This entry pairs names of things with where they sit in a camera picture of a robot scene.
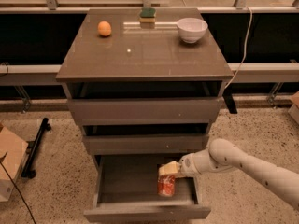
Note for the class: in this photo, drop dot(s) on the white bowl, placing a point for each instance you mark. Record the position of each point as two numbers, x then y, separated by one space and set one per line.
191 30

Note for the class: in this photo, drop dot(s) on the grey drawer cabinet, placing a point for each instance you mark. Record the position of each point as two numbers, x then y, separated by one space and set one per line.
142 61

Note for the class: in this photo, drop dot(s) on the black bracket leg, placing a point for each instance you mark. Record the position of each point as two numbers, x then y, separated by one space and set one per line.
229 101

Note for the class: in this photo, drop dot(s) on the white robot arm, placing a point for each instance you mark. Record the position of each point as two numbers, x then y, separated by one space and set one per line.
222 155

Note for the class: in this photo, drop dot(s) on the grey open bottom drawer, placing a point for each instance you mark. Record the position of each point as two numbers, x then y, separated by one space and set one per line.
127 190

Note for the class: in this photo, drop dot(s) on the orange fruit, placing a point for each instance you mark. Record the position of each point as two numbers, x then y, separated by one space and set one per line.
104 28

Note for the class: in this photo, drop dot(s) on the black metal bar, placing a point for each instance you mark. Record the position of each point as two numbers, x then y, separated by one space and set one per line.
32 149

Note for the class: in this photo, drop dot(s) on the grey top drawer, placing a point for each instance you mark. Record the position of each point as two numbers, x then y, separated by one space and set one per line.
139 112

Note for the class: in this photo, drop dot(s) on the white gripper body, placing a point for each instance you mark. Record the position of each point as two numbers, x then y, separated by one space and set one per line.
187 165

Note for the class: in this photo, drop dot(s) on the grey middle drawer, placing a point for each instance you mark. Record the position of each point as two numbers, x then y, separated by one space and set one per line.
145 144

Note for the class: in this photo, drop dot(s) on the green yellow sponge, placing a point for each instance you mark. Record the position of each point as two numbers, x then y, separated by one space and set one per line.
147 15

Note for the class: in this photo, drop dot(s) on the cardboard box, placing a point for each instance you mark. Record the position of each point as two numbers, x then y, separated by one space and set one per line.
12 151

